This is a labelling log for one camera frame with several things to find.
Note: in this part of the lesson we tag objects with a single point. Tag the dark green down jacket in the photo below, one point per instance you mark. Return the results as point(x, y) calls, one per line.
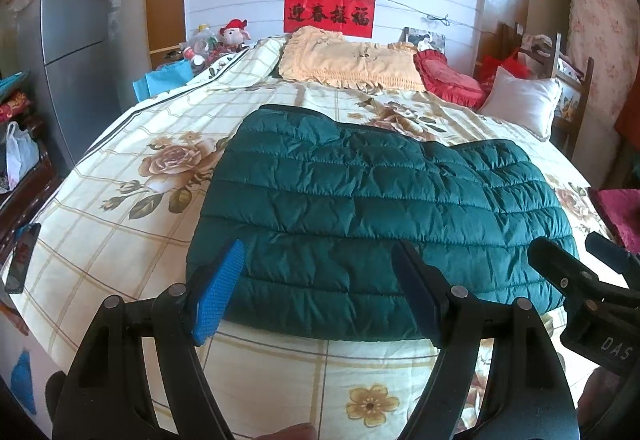
point(350, 200)

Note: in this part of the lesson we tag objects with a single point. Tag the colourful printed packets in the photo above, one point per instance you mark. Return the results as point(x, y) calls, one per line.
point(12, 97)

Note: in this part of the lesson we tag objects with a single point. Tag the magenta cloth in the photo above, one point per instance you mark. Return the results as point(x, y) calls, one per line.
point(617, 212)

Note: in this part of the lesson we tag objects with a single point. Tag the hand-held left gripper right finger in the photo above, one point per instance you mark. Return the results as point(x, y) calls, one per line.
point(417, 295)

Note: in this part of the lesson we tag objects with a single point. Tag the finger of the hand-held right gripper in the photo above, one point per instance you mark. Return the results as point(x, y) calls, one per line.
point(615, 260)
point(550, 257)

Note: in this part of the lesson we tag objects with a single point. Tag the plush toy with red hat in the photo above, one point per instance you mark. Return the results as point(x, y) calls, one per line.
point(232, 34)

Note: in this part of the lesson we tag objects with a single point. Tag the person's left hand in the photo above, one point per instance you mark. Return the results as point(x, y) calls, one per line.
point(292, 432)

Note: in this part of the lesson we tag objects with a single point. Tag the wooden door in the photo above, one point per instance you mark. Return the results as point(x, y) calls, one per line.
point(165, 10)

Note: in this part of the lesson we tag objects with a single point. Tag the red frilled pillow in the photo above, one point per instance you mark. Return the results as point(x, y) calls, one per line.
point(447, 80)

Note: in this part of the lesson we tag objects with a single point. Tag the blue plastic object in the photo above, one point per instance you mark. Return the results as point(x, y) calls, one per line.
point(24, 380)

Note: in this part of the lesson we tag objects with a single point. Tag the white plastic bag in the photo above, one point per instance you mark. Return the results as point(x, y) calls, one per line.
point(20, 155)

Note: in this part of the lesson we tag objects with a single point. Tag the floral checked bed sheet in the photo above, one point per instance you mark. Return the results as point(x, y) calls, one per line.
point(125, 230)

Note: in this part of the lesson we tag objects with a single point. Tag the cluttered bottles and jars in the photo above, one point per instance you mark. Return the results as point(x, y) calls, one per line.
point(200, 45)

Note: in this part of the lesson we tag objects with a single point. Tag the grey refrigerator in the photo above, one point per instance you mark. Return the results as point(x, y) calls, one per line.
point(75, 20)

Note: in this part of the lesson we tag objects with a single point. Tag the beige frilled pillow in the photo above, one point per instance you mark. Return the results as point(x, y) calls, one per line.
point(350, 60)

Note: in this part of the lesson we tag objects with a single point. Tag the red bag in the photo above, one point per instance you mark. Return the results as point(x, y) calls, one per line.
point(492, 67)

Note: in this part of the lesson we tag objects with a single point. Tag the floral curtain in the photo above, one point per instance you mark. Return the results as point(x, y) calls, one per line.
point(600, 20)

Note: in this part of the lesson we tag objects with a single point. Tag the red wall banner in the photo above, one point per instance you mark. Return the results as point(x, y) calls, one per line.
point(327, 14)

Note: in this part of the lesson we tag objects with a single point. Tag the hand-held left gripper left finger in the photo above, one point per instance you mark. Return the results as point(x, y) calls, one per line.
point(220, 290)

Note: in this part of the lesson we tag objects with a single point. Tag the wooden chair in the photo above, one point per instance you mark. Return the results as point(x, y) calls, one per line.
point(582, 90)

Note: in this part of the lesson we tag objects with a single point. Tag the white pillow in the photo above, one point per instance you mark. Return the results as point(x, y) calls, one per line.
point(520, 102)

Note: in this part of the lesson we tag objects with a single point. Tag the framed photo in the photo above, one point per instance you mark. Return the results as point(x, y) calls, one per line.
point(425, 40)

